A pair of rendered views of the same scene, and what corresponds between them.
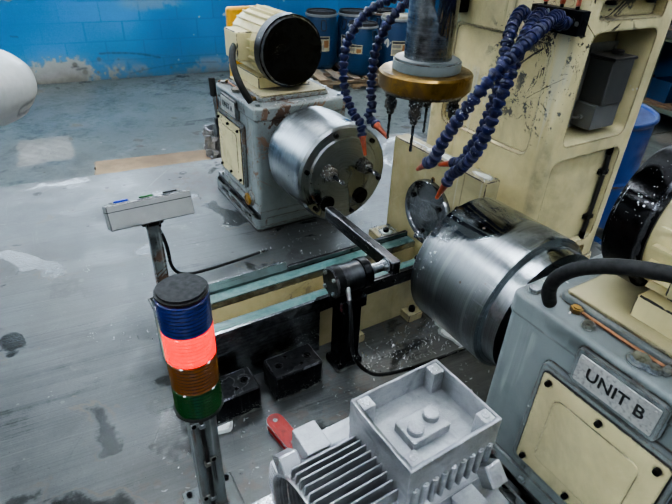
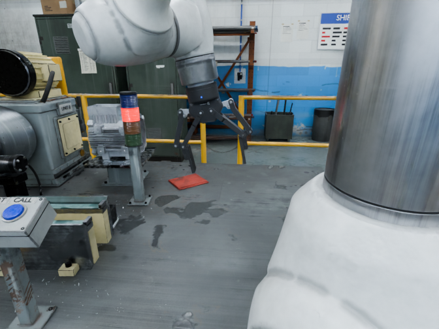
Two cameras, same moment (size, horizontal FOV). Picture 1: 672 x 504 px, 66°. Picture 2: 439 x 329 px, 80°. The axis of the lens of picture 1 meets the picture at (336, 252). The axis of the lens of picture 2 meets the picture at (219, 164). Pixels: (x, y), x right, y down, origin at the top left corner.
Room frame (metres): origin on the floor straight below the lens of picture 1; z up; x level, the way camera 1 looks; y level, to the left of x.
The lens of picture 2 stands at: (1.07, 0.93, 1.29)
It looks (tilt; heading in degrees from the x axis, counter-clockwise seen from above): 20 degrees down; 212
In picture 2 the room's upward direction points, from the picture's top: straight up
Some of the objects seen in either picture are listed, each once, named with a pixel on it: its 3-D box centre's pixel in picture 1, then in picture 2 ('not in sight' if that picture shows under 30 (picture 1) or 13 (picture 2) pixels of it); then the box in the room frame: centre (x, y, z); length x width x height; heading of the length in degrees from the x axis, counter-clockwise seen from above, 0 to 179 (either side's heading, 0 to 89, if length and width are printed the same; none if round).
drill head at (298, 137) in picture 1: (315, 155); not in sight; (1.30, 0.07, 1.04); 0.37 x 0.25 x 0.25; 32
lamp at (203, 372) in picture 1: (193, 365); (131, 126); (0.46, 0.17, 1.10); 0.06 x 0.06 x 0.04
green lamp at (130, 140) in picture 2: (197, 390); (133, 138); (0.46, 0.17, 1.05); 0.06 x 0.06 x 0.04
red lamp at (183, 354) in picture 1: (188, 338); (130, 113); (0.46, 0.17, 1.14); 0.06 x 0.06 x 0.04
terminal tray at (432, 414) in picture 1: (421, 431); (107, 113); (0.36, -0.10, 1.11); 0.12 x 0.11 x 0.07; 124
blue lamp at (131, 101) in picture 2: (184, 308); (129, 100); (0.46, 0.17, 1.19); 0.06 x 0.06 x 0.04
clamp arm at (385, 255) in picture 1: (358, 238); not in sight; (0.92, -0.05, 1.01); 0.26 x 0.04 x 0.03; 32
